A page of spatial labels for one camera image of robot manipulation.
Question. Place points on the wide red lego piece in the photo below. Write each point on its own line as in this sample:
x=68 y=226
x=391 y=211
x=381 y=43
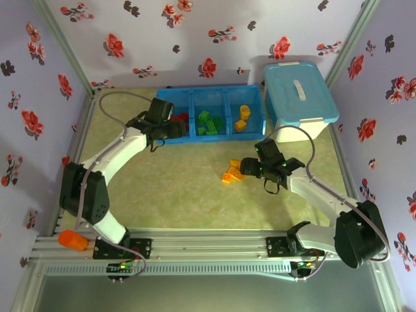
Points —
x=182 y=116

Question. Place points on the small green lego brick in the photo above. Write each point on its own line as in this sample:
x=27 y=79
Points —
x=201 y=131

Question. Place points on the long green lego brick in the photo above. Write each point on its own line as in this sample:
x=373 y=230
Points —
x=210 y=126

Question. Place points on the thin long green lego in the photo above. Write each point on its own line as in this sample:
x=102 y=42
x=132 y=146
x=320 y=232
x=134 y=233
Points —
x=213 y=133

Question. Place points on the green square lego block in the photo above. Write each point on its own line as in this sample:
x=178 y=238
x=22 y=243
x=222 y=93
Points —
x=218 y=122

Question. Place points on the yellow rounded lego brick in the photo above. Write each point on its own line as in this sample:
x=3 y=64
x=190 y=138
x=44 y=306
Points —
x=245 y=111

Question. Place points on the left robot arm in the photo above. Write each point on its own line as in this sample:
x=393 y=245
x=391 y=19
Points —
x=84 y=195

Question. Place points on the large yellow lego brick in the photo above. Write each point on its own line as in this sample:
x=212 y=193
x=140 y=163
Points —
x=235 y=174

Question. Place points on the yellow flat lego brick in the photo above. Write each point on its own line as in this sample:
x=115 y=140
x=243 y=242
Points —
x=234 y=163

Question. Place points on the yellow square lego block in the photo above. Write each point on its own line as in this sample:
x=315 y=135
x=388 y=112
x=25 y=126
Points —
x=226 y=178

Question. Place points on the blue three-compartment bin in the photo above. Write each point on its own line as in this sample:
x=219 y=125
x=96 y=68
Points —
x=227 y=138

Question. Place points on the white storage box blue lid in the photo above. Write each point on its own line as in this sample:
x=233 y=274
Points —
x=292 y=97

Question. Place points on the small circuit board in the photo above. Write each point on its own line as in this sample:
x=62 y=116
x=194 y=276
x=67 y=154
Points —
x=304 y=265
x=122 y=267

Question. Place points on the orange plastic cylinder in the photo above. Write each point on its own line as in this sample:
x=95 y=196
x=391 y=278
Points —
x=73 y=240

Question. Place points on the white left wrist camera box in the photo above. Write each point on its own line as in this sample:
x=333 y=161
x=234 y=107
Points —
x=171 y=110

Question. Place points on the aluminium side rail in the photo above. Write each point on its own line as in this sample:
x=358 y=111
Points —
x=87 y=113
x=341 y=146

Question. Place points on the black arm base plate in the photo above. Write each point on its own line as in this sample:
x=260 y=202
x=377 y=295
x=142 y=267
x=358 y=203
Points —
x=143 y=248
x=276 y=248

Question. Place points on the aluminium frame cross rail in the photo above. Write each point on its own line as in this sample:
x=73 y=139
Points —
x=208 y=243

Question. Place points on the aluminium corner post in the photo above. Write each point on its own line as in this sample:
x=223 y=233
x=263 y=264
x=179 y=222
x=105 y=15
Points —
x=350 y=40
x=67 y=45

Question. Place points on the aluminium lower frame rail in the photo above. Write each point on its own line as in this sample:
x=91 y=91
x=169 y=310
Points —
x=386 y=286
x=27 y=286

